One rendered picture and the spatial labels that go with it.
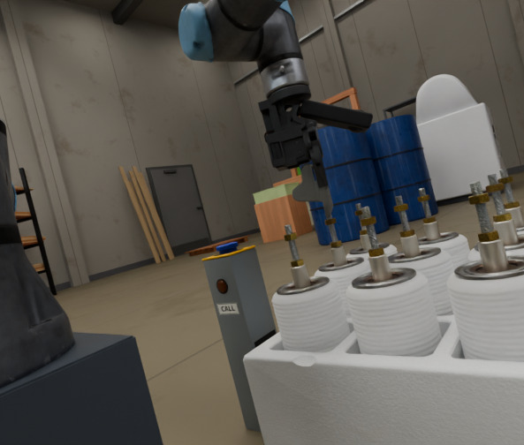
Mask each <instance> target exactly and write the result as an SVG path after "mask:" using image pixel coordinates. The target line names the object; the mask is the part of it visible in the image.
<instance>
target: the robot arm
mask: <svg viewBox="0 0 524 445"><path fill-rule="evenodd" d="M178 34H179V40H180V43H181V47H182V49H183V51H184V53H185V54H186V56H187V57H188V58H190V59H192V60H196V61H209V62H210V63H213V62H256V63H257V66H258V70H259V73H260V76H261V80H262V86H263V90H264V93H265V97H266V99H268V100H266V101H263V102H258V105H259V109H260V111H261V113H262V118H263V122H264V124H265V128H266V132H265V134H264V138H265V142H266V143H267V145H268V150H269V152H270V159H271V163H272V165H273V168H276V169H278V171H282V170H291V169H295V168H298V167H299V166H300V165H302V164H305V165H303V166H302V168H301V171H300V172H301V176H302V181H301V183H300V184H299V185H297V186H296V187H295V188H294V189H293V190H292V197H293V198H294V199H295V200H296V201H306V202H322V203H323V208H324V211H325V214H326V218H329V217H330V215H331V211H332V208H333V203H332V199H331V196H330V188H329V185H328V181H327V177H326V174H325V170H324V167H323V160H322V158H323V151H322V146H321V142H320V139H319V136H318V132H317V124H326V125H329V126H334V127H337V128H342V129H347V130H349V131H350V132H355V133H358V132H362V133H364V132H366V131H367V130H368V129H369V127H370V126H371V123H372V119H373V115H372V114H371V113H368V112H365V111H363V110H361V109H348V108H344V107H339V106H335V105H330V104H327V103H322V102H314V101H310V100H309V99H310V98H311V92H310V89H309V85H310V84H309V80H308V74H307V70H306V66H305V63H304V60H303V56H302V53H301V49H300V43H299V39H298V35H297V32H296V27H295V20H294V17H293V15H292V11H291V9H290V6H289V4H288V1H287V0H209V2H208V3H207V4H203V3H201V2H199V3H197V4H187V5H185V6H184V8H183V9H182V11H181V13H180V16H179V22H178ZM300 105H301V106H300ZM290 108H291V110H290V111H286V110H287V109H290ZM310 161H312V163H313V164H312V163H309V162H310ZM313 170H314V172H315V178H316V181H315V178H314V174H313ZM16 207H17V193H16V190H15V187H14V185H13V183H12V181H11V169H10V160H9V151H8V142H7V134H6V126H5V122H4V120H3V119H2V118H1V117H0V388H1V387H3V386H5V385H7V384H9V383H11V382H13V381H15V380H18V379H20V378H22V377H24V376H26V375H28V374H30V373H31V372H33V371H35V370H37V369H39V368H41V367H43V366H45V365H47V364H48V363H50V362H51V361H53V360H55V359H56V358H58V357H60V356H61V355H63V354H64V353H66V352H67V351H68V350H70V349H71V348H72V347H73V345H74V343H75V340H74V337H73V333H72V327H71V324H70V321H69V318H68V316H67V314H66V313H65V311H64V309H63V308H62V306H61V305H60V304H59V303H58V302H57V300H56V298H55V297H54V296H53V294H52V293H51V291H50V290H49V288H48V287H47V285H46V284H45V282H44V281H43V280H42V279H41V277H40V276H39V274H38V273H37V272H36V270H35V269H34V267H33V265H32V264H31V263H30V261H29V260H28V258H27V256H26V254H25V250H24V247H23V244H22V241H21V237H20V234H19V227H18V224H17V220H16V216H15V211H16Z"/></svg>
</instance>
